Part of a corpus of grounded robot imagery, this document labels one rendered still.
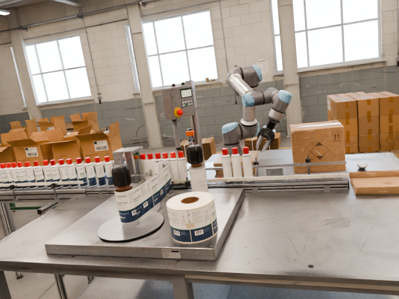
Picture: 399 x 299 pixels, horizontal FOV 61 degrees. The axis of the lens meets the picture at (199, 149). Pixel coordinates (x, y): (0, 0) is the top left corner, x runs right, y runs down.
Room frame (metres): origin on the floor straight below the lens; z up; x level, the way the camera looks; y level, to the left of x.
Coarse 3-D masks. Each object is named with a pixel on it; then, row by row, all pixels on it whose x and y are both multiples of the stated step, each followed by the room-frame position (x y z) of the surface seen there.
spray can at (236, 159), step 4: (232, 148) 1.92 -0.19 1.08; (236, 148) 1.92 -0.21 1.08; (232, 152) 1.93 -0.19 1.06; (236, 152) 1.91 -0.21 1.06; (232, 156) 1.91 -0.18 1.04; (236, 156) 1.90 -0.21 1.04; (232, 160) 1.92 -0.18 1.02; (236, 160) 1.90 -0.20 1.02; (232, 164) 1.92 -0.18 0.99; (236, 164) 1.90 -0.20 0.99; (240, 164) 1.92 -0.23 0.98; (236, 168) 1.90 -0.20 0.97; (240, 168) 1.91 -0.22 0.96; (236, 172) 1.90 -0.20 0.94; (240, 172) 1.91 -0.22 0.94; (236, 176) 1.91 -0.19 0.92; (240, 176) 1.91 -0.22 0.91
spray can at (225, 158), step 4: (224, 148) 1.95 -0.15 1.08; (224, 152) 1.93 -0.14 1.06; (224, 156) 1.93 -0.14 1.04; (228, 156) 1.93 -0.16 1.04; (224, 160) 1.92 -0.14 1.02; (228, 160) 1.92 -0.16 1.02; (224, 164) 1.92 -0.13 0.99; (228, 164) 1.92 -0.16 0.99; (224, 168) 1.93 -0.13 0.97; (228, 168) 1.92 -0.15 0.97; (224, 172) 1.93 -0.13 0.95; (228, 172) 1.92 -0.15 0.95; (224, 176) 1.93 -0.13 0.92; (228, 176) 1.92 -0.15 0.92
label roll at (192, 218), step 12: (192, 192) 1.43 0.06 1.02; (204, 192) 1.41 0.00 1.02; (168, 204) 1.32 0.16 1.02; (180, 204) 1.30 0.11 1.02; (192, 204) 1.29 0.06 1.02; (204, 204) 1.27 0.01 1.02; (168, 216) 1.32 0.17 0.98; (180, 216) 1.25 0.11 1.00; (192, 216) 1.24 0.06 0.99; (204, 216) 1.25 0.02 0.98; (180, 228) 1.25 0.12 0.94; (192, 228) 1.24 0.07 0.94; (204, 228) 1.25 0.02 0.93; (216, 228) 1.30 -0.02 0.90; (180, 240) 1.26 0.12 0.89; (192, 240) 1.24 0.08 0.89; (204, 240) 1.25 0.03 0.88
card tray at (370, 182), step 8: (352, 176) 1.84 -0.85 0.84; (360, 176) 1.83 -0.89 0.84; (368, 176) 1.82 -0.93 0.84; (376, 176) 1.80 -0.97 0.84; (384, 176) 1.79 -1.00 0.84; (392, 176) 1.78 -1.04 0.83; (352, 184) 1.75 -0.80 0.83; (360, 184) 1.73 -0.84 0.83; (368, 184) 1.72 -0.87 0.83; (376, 184) 1.70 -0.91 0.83; (384, 184) 1.68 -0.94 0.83; (392, 184) 1.67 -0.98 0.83; (360, 192) 1.60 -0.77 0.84; (368, 192) 1.59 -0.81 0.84; (376, 192) 1.58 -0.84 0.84; (384, 192) 1.56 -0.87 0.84; (392, 192) 1.55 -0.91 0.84
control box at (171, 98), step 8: (168, 88) 2.04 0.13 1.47; (176, 88) 2.05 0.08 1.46; (168, 96) 2.05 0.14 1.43; (176, 96) 2.05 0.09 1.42; (192, 96) 2.12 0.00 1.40; (168, 104) 2.06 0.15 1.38; (176, 104) 2.04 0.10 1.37; (168, 112) 2.07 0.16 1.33; (176, 112) 2.04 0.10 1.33; (184, 112) 2.07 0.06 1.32; (192, 112) 2.11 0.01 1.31
